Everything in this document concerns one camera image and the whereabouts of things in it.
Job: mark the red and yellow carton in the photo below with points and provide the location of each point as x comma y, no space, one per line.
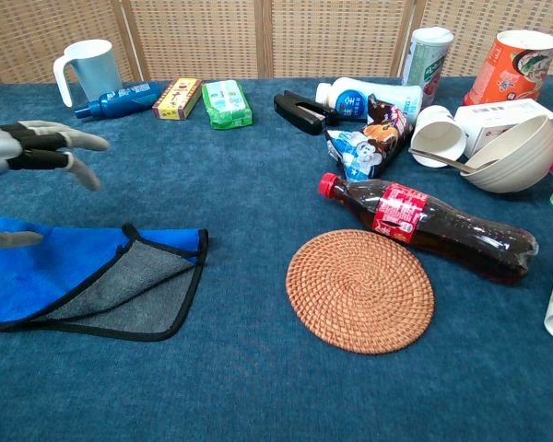
177,99

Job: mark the beige bowl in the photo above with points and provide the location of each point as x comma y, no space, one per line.
521,166

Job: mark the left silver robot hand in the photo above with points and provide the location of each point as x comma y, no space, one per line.
0,147

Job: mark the woven bamboo folding screen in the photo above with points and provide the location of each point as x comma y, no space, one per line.
212,37

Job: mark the cola bottle with red label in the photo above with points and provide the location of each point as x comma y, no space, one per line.
442,225

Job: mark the black stapler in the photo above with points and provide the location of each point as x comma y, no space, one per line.
299,119

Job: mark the brown and blue snack bag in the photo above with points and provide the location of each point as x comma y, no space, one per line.
373,143

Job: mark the dark blue spray bottle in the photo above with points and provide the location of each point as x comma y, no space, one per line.
120,99

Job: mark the beige spoon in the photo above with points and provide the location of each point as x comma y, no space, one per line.
438,157

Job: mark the round woven rattan coaster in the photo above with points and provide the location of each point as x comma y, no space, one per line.
359,292

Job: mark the dark blue tablecloth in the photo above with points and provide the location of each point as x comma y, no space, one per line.
258,391

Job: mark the plain white paper cup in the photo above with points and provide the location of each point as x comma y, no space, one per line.
435,136

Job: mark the green wet wipes pack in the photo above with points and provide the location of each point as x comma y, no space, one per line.
226,103

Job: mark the white bottle with blue label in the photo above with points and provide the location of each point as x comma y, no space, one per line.
345,94

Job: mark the tall white lidded drink cup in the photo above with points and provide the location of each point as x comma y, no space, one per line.
426,64

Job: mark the orange instant noodle cup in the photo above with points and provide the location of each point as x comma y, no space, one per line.
502,73

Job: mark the white cardboard box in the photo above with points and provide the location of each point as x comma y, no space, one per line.
484,119

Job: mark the grey and blue cloth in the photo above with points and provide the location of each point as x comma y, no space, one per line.
50,276

